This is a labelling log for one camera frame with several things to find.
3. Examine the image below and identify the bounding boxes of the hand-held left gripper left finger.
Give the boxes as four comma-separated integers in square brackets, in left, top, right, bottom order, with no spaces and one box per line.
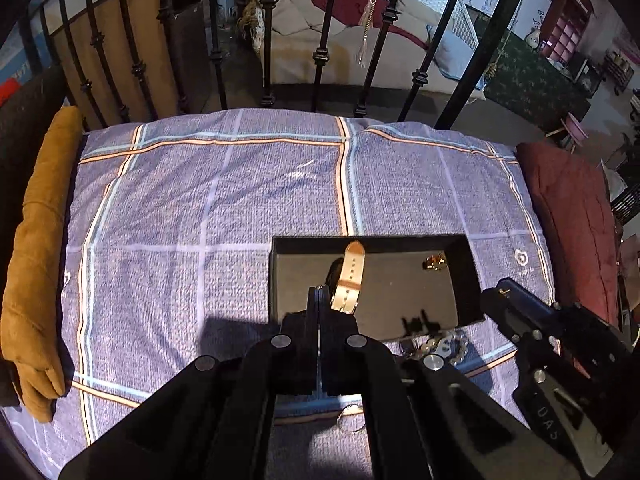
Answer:
[59,286,321,480]

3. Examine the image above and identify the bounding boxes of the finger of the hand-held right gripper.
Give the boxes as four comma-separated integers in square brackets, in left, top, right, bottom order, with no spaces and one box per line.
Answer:
[497,277,563,331]
[480,287,543,348]

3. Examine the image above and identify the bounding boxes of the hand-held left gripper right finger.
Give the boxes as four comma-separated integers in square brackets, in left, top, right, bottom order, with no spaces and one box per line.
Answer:
[320,286,601,480]

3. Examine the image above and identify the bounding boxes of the white pearl bracelet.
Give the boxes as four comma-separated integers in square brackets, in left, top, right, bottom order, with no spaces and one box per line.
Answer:
[400,329,473,367]

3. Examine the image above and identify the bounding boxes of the beige strap wristwatch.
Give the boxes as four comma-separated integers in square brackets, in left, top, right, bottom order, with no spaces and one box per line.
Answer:
[325,240,367,316]

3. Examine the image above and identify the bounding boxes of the thin silver hoop ring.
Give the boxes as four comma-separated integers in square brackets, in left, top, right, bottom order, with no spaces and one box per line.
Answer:
[336,404,367,433]

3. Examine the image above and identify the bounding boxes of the black jewelry box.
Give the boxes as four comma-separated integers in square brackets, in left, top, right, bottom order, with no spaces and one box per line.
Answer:
[268,233,487,346]

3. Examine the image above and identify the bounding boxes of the dark red cushion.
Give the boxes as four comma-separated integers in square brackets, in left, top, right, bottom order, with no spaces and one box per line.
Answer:
[515,141,621,326]

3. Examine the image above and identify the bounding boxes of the blue plaid blanket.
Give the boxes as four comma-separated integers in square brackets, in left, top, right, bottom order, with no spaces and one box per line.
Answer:
[10,108,556,480]

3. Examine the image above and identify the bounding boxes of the pink chair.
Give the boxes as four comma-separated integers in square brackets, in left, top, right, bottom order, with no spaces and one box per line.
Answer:
[546,112,591,153]

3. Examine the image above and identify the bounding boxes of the green patterned cloth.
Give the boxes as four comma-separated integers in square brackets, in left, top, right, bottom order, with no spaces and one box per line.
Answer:
[482,15,593,122]

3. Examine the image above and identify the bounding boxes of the brown suede cloth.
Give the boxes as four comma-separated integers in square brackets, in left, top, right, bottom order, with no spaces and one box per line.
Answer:
[0,106,85,423]

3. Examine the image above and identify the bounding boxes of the red wooden cabinet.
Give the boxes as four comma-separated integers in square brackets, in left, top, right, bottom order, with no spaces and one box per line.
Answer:
[540,0,597,62]

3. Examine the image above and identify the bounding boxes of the white background bed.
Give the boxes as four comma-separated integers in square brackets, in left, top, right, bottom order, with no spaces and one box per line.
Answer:
[260,0,488,101]

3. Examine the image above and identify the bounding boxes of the dark red bed blanket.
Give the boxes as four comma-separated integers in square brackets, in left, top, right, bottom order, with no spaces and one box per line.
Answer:
[312,0,431,51]

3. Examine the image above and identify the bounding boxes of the brown wooden panel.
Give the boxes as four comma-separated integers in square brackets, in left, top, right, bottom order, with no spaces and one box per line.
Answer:
[50,0,178,126]

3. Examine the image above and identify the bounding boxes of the black iron bed frame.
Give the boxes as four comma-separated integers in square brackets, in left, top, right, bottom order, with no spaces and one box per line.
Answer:
[25,0,536,131]

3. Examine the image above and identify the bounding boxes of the hanging tassel cord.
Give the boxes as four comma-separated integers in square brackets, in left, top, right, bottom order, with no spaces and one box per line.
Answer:
[356,0,387,67]

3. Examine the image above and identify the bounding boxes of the knotted rope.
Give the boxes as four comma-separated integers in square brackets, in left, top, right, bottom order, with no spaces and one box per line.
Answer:
[236,0,267,53]

